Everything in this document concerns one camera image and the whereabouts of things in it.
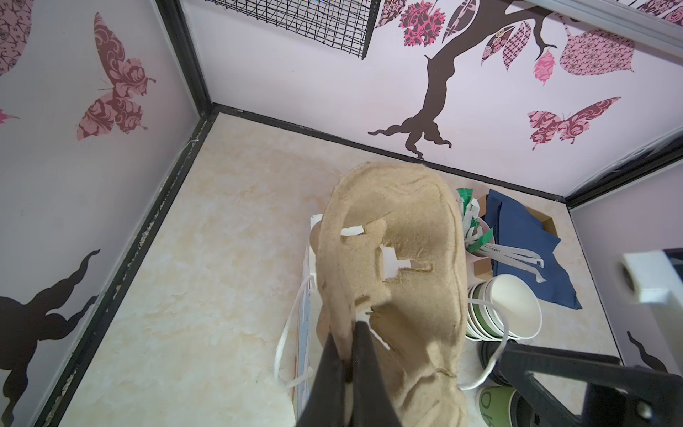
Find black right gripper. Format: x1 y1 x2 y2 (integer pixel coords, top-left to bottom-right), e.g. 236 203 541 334
496 343 682 426

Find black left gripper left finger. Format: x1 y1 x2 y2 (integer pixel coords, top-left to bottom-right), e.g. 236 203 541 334
295 336 349 427

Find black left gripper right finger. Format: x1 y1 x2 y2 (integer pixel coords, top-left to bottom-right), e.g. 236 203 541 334
351 321 401 427

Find white green paper cup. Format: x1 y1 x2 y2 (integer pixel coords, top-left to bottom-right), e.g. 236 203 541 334
476 386 518 427

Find black cup lid stack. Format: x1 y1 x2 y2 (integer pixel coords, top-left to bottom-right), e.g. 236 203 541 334
477 340 513 386

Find single cardboard cup carrier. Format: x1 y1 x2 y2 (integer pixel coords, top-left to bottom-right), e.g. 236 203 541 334
315 163 467 426

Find white paper takeout bag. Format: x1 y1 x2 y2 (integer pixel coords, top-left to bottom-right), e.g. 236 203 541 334
273 213 509 421

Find stacked paper cups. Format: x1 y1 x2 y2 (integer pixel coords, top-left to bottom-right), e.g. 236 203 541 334
466 274 542 342

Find blue napkin stack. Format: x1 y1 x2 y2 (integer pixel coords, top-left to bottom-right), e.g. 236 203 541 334
484 190 582 310

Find green wrapped stirrers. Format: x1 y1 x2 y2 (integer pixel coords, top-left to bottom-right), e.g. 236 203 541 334
457 188 494 255

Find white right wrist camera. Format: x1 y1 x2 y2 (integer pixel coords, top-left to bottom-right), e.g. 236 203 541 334
621 248 682 371

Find aluminium rail back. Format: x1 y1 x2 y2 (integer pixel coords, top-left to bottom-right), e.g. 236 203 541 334
532 0 682 48

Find black wire basket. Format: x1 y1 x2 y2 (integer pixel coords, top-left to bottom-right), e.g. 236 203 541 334
215 0 381 60

